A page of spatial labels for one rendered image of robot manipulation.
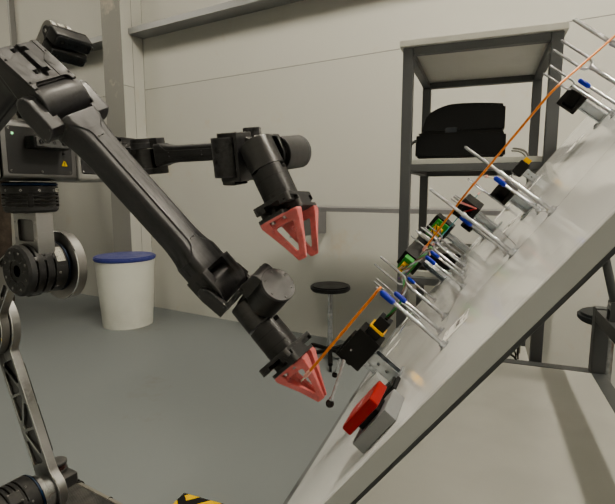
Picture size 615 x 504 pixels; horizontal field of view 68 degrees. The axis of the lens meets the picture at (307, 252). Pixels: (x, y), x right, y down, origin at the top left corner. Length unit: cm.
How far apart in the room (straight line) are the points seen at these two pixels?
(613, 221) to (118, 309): 461
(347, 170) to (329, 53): 101
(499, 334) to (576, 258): 9
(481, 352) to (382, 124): 357
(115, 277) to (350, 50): 297
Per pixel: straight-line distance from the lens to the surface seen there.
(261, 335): 75
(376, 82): 402
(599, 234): 42
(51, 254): 144
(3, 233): 637
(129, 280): 473
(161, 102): 545
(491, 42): 171
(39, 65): 85
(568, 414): 136
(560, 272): 42
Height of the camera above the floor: 135
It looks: 8 degrees down
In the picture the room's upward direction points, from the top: straight up
